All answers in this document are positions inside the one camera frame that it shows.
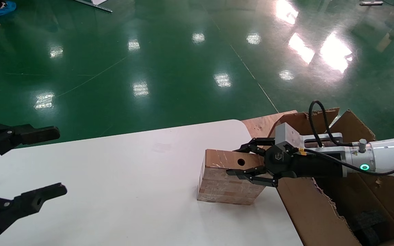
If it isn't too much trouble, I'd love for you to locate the black foam block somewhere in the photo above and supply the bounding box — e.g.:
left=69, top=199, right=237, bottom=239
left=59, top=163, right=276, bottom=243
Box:
left=349, top=210, right=389, bottom=246

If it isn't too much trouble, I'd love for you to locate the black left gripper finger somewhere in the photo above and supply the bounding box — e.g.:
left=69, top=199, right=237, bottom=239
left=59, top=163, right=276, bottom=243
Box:
left=0, top=123, right=61, bottom=168
left=0, top=183, right=68, bottom=241

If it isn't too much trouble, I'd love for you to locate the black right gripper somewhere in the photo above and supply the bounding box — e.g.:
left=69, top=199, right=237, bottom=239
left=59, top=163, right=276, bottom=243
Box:
left=226, top=137, right=347, bottom=188

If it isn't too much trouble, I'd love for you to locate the grey metal table foot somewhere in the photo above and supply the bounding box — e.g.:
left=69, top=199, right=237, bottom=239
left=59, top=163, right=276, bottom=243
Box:
left=74, top=0, right=113, bottom=13

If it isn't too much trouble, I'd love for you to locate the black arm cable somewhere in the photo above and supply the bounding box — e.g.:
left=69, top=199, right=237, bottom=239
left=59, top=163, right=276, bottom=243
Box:
left=308, top=100, right=394, bottom=176

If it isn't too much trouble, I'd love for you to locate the big open cardboard box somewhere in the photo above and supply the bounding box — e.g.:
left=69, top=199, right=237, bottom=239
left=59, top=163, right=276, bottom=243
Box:
left=267, top=108, right=394, bottom=246

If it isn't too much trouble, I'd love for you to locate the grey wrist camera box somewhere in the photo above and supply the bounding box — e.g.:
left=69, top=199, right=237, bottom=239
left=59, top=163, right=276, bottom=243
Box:
left=274, top=122, right=344, bottom=152

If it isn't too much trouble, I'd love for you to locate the blue shoe cover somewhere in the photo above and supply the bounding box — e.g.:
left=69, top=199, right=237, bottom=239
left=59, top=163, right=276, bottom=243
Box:
left=0, top=0, right=17, bottom=17

